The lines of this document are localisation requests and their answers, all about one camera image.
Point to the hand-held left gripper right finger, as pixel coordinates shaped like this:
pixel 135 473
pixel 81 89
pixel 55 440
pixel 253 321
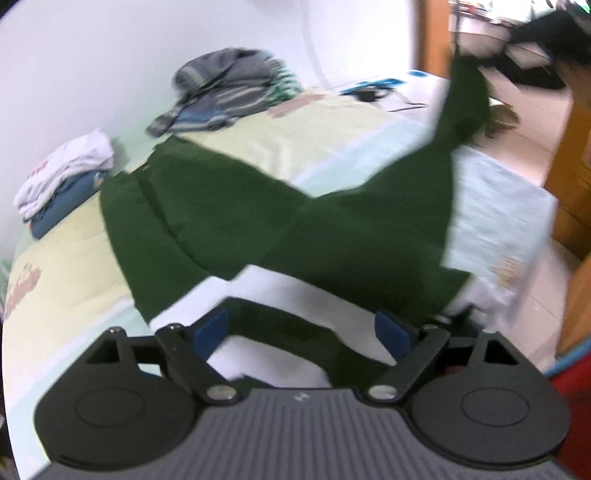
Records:
pixel 392 334

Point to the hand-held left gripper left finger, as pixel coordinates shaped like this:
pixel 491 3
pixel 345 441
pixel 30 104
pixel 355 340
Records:
pixel 211 332

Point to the green cardigan with white stripes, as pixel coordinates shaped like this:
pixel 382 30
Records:
pixel 277 221

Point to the wicker basket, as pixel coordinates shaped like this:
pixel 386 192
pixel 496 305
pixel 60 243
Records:
pixel 501 120

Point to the wooden wardrobe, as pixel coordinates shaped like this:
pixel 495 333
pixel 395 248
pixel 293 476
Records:
pixel 575 184

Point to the blue round cup holder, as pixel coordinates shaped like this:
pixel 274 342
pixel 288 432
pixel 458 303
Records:
pixel 418 74

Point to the white desk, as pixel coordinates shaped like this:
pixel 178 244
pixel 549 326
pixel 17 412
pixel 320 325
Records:
pixel 415 92

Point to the blue fabric band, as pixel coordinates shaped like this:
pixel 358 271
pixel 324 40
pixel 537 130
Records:
pixel 572 360

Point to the blue desk tray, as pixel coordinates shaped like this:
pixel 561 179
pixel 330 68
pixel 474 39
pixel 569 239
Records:
pixel 388 82

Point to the blue folded garment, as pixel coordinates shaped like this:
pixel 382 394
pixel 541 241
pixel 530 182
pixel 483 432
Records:
pixel 60 207

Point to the person's red clothing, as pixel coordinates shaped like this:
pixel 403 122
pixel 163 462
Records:
pixel 577 406

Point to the black power adapter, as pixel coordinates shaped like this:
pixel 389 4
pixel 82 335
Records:
pixel 368 95

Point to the white folded shirt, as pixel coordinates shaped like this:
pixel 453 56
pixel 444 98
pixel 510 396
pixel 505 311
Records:
pixel 69 166

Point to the grey striped sweater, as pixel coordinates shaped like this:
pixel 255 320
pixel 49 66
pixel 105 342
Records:
pixel 231 87

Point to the green white striped garment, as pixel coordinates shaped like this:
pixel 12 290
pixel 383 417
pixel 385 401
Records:
pixel 286 87

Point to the wooden door frame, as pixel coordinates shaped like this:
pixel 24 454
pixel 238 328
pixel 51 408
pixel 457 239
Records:
pixel 436 32

